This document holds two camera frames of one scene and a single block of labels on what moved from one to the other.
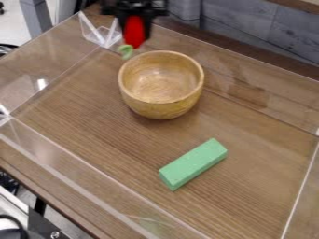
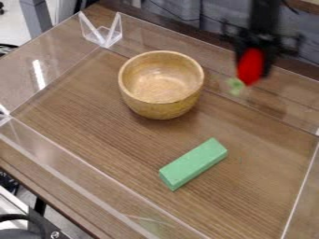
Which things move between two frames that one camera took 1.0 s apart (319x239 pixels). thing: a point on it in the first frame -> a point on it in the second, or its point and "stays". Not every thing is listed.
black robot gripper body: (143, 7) -> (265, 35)
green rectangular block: (192, 164) stays
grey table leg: (36, 16) stays
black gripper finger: (122, 21) -> (238, 49)
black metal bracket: (40, 225) stays
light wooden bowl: (160, 83) stays
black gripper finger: (147, 20) -> (271, 54)
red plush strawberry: (135, 35) -> (251, 62)
